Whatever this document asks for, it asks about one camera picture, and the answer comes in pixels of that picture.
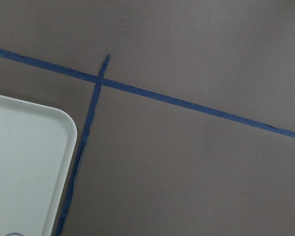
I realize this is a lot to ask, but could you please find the white bear tray plate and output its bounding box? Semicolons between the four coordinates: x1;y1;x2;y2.
0;95;77;236

